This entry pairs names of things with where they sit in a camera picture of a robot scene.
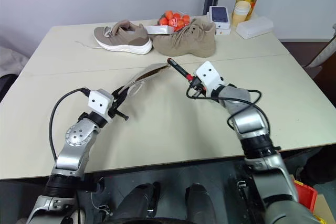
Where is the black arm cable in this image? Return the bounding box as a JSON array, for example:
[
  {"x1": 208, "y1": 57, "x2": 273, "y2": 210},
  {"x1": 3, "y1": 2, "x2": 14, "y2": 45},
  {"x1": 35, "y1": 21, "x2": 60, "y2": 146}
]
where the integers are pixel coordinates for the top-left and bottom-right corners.
[
  {"x1": 48, "y1": 87, "x2": 91, "y2": 162},
  {"x1": 185, "y1": 81, "x2": 271, "y2": 131}
]

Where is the flat white box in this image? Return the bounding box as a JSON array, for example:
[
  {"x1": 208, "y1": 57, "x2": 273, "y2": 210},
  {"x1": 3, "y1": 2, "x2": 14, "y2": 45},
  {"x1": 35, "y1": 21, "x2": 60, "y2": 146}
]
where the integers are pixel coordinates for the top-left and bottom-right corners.
[{"x1": 145, "y1": 25, "x2": 174, "y2": 36}]

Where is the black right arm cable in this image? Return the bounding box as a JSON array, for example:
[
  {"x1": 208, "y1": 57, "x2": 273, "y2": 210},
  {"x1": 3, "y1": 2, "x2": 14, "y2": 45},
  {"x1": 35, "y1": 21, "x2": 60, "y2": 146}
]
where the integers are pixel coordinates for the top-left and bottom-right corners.
[{"x1": 185, "y1": 81, "x2": 271, "y2": 131}]

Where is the bag of orange fruits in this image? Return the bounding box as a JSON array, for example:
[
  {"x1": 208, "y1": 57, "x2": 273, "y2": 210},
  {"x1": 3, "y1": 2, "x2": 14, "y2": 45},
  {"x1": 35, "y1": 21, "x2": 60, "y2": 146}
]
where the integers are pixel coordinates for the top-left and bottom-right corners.
[{"x1": 157, "y1": 10, "x2": 191, "y2": 33}]

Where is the tan suede boot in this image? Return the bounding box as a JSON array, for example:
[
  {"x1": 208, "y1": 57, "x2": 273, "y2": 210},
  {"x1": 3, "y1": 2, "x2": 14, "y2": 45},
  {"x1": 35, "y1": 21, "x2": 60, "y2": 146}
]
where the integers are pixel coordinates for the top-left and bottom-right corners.
[{"x1": 152, "y1": 18, "x2": 217, "y2": 58}]

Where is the white plastic case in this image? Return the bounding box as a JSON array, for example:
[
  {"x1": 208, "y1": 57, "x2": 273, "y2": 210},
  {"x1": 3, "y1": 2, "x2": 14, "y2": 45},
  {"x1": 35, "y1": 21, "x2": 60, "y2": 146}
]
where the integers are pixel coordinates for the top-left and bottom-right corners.
[{"x1": 235, "y1": 16, "x2": 275, "y2": 40}]

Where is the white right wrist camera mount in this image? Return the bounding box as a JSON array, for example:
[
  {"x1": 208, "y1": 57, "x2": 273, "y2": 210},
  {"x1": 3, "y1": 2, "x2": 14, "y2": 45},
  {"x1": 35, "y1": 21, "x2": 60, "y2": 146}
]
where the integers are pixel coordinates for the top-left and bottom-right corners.
[{"x1": 194, "y1": 60, "x2": 225, "y2": 97}]

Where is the dark rounded shape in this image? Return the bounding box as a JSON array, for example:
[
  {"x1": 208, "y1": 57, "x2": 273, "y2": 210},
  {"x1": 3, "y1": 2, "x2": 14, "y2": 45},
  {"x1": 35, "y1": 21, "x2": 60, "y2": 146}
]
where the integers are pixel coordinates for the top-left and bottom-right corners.
[
  {"x1": 114, "y1": 181, "x2": 161, "y2": 220},
  {"x1": 184, "y1": 183, "x2": 214, "y2": 220}
]

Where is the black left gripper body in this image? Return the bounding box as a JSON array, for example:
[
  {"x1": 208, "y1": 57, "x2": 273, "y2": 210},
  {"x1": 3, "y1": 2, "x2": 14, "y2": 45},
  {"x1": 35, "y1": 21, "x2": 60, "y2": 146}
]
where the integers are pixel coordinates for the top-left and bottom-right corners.
[{"x1": 109, "y1": 93, "x2": 125, "y2": 118}]

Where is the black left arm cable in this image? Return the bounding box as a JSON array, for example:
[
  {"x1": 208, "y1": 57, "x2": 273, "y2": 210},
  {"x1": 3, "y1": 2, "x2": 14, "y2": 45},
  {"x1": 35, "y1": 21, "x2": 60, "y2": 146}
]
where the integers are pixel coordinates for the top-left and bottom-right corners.
[{"x1": 48, "y1": 87, "x2": 91, "y2": 162}]

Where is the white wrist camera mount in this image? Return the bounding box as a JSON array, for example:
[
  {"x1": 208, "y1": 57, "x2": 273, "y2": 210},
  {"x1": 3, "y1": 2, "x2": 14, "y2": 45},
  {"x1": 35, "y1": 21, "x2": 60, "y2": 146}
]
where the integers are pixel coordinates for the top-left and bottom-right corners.
[
  {"x1": 88, "y1": 89, "x2": 115, "y2": 124},
  {"x1": 194, "y1": 60, "x2": 225, "y2": 97}
]

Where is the taupe sneaker with white sole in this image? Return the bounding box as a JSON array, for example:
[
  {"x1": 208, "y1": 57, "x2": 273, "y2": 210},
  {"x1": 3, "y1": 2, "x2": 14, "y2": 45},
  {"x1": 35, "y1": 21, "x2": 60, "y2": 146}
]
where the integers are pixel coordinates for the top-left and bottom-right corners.
[{"x1": 93, "y1": 19, "x2": 153, "y2": 56}]

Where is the small white box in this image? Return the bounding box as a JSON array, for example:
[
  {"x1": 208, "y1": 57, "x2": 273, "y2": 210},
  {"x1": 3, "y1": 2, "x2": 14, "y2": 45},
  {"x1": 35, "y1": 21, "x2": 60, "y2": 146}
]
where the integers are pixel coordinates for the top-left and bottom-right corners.
[{"x1": 215, "y1": 27, "x2": 232, "y2": 36}]

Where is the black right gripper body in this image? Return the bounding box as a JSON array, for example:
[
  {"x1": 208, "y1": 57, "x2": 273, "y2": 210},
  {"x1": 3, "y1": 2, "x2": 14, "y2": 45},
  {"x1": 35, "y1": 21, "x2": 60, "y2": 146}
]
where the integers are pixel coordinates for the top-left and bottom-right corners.
[{"x1": 194, "y1": 76, "x2": 211, "y2": 98}]

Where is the beige plastic cup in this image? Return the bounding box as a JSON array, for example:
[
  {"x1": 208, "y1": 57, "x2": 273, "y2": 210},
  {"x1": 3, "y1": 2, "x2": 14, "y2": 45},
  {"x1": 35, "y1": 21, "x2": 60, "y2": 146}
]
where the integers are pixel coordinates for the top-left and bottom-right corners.
[{"x1": 232, "y1": 1, "x2": 250, "y2": 27}]

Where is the grey chair frame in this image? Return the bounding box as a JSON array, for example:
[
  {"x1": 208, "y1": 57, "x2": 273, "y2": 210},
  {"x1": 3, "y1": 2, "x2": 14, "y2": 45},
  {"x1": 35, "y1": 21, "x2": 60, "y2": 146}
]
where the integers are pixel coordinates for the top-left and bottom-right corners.
[{"x1": 306, "y1": 23, "x2": 336, "y2": 68}]

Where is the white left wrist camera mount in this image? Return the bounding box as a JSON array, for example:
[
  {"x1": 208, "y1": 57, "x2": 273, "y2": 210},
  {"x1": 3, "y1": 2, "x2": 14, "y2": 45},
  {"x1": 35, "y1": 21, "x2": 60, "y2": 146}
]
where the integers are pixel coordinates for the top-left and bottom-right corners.
[{"x1": 88, "y1": 89, "x2": 115, "y2": 124}]

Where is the white phone box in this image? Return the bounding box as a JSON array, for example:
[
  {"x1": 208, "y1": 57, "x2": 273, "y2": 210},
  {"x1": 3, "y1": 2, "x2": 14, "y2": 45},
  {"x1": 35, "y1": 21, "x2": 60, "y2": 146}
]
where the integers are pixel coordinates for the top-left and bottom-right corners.
[{"x1": 208, "y1": 5, "x2": 232, "y2": 29}]

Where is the red marker with black cap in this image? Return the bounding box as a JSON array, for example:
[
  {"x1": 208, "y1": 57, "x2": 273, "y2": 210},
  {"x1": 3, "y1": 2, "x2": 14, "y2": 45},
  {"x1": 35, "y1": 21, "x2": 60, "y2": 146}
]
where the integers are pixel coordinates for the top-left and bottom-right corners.
[{"x1": 166, "y1": 58, "x2": 195, "y2": 81}]

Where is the grey cloth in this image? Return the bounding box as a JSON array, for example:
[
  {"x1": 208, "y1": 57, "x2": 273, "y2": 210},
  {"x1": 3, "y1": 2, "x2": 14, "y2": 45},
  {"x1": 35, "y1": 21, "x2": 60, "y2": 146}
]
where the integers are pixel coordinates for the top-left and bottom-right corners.
[{"x1": 0, "y1": 45, "x2": 30, "y2": 78}]

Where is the red plastic bin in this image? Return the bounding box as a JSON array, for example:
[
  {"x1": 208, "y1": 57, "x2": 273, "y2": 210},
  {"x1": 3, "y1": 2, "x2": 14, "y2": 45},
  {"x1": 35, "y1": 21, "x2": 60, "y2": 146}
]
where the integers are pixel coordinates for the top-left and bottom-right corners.
[{"x1": 293, "y1": 180, "x2": 319, "y2": 214}]

